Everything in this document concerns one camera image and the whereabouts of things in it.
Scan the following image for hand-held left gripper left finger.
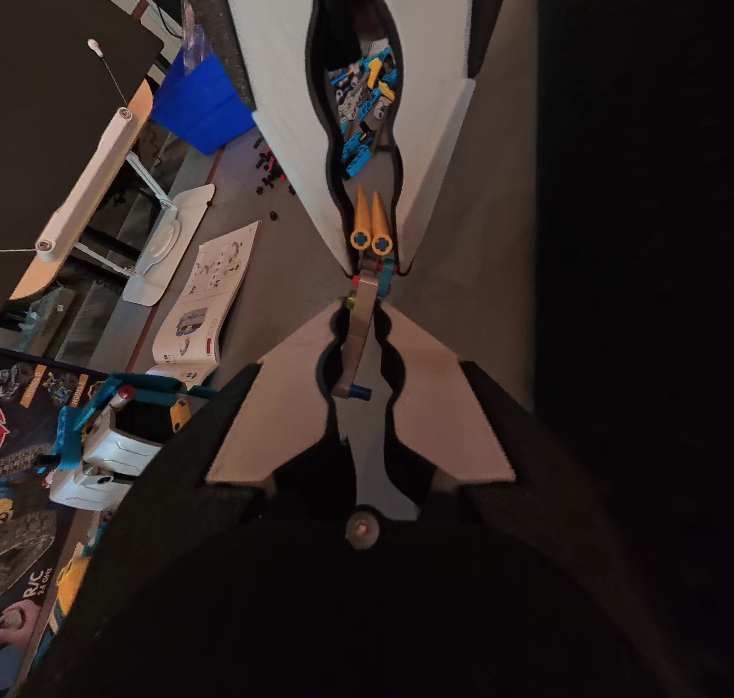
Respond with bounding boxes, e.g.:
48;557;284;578
205;301;349;486

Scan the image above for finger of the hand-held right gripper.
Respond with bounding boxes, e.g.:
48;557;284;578
221;0;354;277
375;0;478;276

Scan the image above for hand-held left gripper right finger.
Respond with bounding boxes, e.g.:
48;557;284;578
377;301;516;485

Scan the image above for grey angled beam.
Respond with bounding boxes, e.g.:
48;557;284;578
331;271;382;402

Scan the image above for grey blue brick robot model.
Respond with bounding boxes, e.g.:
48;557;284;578
34;372;219;636

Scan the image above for clear plastic bags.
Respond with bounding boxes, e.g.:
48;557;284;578
180;0;214;74

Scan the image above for blue plastic bin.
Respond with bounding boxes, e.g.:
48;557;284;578
150;50;256;155

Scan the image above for pile of small brick pieces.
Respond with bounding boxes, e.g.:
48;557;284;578
255;45;402;220

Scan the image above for instruction booklet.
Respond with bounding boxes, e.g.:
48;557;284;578
146;220;261;389

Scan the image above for black board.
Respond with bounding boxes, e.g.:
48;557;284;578
0;0;164;303

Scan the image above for white folding stand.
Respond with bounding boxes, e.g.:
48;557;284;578
0;39;216;307

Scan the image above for person's brown clothing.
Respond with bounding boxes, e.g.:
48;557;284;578
536;0;734;698

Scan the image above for dark blue robot kit box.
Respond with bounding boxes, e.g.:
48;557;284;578
0;351;110;687

